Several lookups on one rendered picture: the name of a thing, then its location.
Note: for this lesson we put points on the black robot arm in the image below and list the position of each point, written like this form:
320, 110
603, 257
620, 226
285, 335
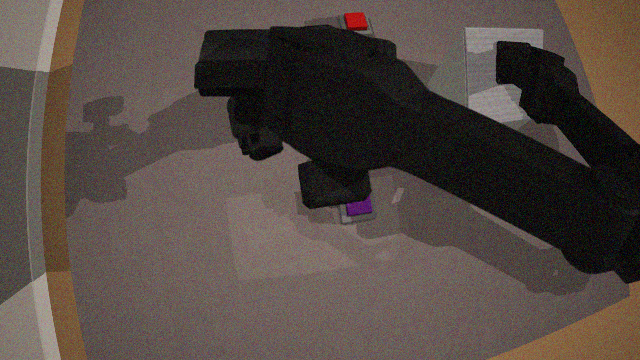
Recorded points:
344, 99

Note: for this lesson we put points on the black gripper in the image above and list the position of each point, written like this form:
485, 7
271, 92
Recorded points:
325, 185

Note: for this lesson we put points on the purple square button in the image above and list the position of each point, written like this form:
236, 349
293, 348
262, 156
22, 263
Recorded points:
359, 211

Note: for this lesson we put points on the red button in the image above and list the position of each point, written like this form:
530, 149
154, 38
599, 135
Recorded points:
357, 22

